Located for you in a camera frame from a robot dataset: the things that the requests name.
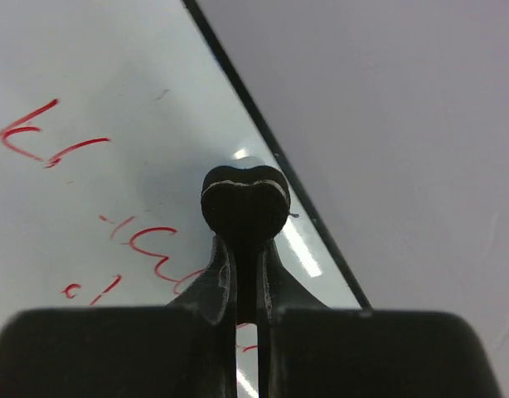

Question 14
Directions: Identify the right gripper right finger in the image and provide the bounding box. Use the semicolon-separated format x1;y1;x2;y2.
256;240;327;397

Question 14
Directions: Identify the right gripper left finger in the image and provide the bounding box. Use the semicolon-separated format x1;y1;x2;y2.
167;236;237;397

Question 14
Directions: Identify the black eraser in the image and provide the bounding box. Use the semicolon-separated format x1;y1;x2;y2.
201;165;291;323

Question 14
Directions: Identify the black framed whiteboard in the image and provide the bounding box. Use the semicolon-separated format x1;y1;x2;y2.
0;1;364;397

